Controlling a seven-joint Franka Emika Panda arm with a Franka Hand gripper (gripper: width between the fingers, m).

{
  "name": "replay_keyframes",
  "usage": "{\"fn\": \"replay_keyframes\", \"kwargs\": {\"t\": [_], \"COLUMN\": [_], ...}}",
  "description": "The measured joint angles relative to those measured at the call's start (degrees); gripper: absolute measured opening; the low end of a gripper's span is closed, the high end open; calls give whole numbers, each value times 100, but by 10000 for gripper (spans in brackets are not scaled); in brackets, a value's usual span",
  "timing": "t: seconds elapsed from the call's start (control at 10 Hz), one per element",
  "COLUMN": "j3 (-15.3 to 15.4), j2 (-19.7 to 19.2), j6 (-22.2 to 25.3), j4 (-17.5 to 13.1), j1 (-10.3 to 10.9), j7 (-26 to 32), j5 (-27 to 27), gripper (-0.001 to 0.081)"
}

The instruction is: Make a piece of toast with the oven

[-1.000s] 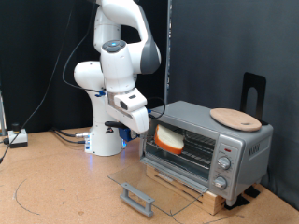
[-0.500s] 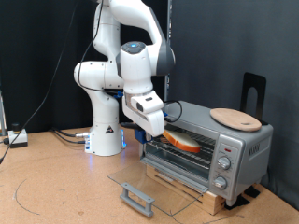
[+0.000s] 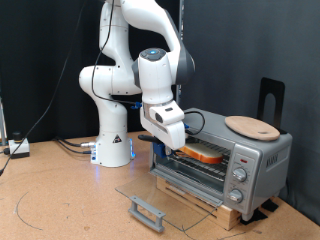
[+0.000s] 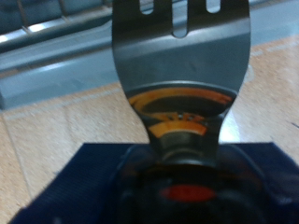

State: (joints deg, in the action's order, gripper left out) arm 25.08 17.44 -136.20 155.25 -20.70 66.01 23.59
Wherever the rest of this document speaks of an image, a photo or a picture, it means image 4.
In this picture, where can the silver toaster oven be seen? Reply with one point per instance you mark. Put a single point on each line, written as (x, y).
(78, 21)

